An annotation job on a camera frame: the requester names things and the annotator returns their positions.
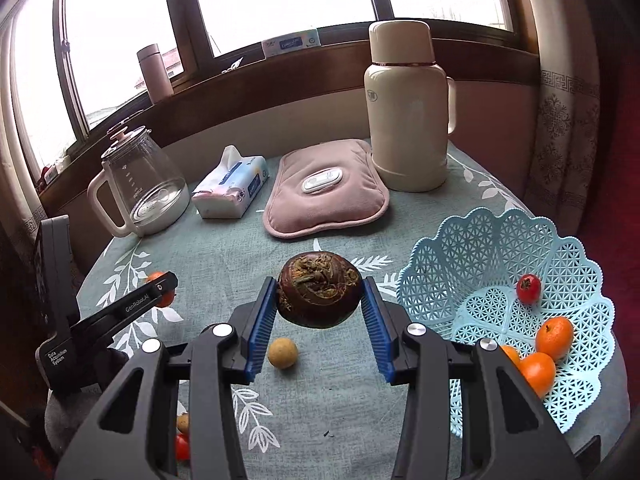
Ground pink tumbler on sill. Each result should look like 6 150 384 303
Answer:
137 44 174 104

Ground small tangerine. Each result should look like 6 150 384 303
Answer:
535 316 574 361

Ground light blue plastic basket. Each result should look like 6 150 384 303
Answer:
396 208 615 432

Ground white items on sill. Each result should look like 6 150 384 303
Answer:
36 155 70 191

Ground dark passion fruit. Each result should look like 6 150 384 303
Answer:
277 252 363 330

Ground left beige curtain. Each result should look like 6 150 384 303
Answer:
1 16 47 266

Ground beige curtain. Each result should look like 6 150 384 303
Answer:
1 16 47 266
524 0 600 235

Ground cream thermos flask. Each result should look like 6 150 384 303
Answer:
363 20 456 192

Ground white blue box on sill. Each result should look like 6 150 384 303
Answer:
260 29 321 58

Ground large orange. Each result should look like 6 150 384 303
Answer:
501 344 521 367

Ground red cherry tomato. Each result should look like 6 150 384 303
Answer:
175 432 190 463
516 273 542 306

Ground right beige curtain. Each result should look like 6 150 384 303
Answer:
524 0 600 235

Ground small tan longan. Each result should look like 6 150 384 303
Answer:
268 337 298 370

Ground tissue pack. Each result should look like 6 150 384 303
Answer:
191 145 269 219

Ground pink hot water bag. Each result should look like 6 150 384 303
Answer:
262 139 390 240

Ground green leaf pattern tablecloth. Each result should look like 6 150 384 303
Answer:
55 174 639 479

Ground glass kettle white handle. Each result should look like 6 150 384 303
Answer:
87 125 190 237

